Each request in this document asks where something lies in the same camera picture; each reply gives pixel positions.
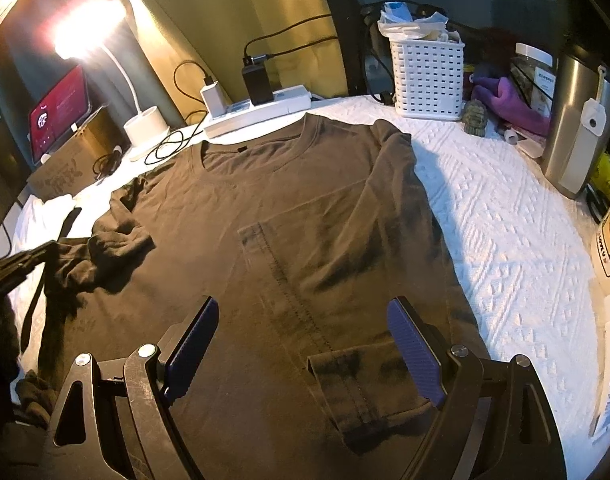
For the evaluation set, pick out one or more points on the white crumpled duvet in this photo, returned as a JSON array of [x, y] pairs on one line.
[[52, 207]]

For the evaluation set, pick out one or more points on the clear jar with white lid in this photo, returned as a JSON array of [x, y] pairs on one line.
[[532, 75]]

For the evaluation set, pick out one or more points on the white plastic basket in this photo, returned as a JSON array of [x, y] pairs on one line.
[[425, 80]]

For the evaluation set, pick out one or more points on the steel thermos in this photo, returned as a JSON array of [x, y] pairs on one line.
[[565, 135]]

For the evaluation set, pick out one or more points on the purple cloth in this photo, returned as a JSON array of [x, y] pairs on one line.
[[510, 105]]

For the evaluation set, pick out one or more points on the black charger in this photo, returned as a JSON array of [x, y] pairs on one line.
[[257, 85]]

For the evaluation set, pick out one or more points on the white power strip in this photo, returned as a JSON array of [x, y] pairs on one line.
[[265, 110]]

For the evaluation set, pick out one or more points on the white desk lamp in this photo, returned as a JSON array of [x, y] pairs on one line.
[[145, 127]]

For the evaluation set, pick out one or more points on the tablet with red screen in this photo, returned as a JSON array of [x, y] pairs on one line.
[[55, 110]]

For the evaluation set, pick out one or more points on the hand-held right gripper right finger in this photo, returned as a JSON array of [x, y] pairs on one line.
[[415, 350]]

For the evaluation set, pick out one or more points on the white plastic bag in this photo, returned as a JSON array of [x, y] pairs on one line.
[[410, 20]]

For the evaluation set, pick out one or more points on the brown t-shirt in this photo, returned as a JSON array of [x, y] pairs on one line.
[[285, 210]]

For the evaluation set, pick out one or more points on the small white container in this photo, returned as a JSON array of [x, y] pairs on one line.
[[527, 146]]

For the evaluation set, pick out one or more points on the teal curtain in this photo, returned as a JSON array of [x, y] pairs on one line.
[[30, 35]]

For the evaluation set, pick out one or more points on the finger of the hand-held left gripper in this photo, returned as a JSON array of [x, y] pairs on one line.
[[20, 262]]

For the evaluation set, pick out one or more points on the yellow curtain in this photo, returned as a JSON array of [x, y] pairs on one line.
[[245, 0]]

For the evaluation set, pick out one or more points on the turtle figurine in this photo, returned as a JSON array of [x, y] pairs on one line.
[[474, 117]]

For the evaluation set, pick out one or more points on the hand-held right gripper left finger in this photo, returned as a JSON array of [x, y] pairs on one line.
[[195, 345]]

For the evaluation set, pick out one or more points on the cardboard box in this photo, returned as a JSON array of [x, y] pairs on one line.
[[70, 162]]

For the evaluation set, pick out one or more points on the white charger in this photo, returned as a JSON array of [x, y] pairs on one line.
[[214, 100]]

